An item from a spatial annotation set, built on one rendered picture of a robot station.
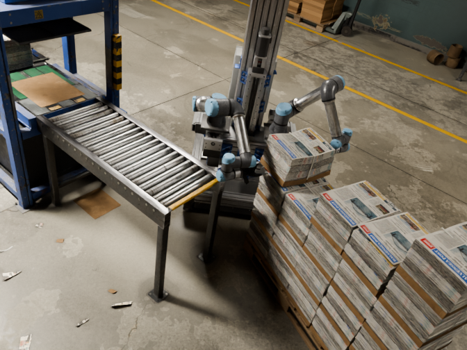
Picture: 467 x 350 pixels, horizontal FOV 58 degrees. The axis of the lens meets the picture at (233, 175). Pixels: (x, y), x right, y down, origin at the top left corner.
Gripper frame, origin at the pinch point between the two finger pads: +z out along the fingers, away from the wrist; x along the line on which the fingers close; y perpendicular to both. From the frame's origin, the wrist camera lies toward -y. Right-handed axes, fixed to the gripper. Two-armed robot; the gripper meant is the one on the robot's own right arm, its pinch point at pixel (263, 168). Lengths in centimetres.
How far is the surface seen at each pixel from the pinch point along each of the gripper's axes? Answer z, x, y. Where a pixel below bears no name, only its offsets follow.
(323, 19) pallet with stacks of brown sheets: 442, 425, -73
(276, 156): 3.2, -6.3, 13.8
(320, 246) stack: -1, -67, -9
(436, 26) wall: 593, 291, -41
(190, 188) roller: -52, 3, -5
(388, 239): 9, -96, 24
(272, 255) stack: 1, -32, -55
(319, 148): 27.9, -17.7, 22.3
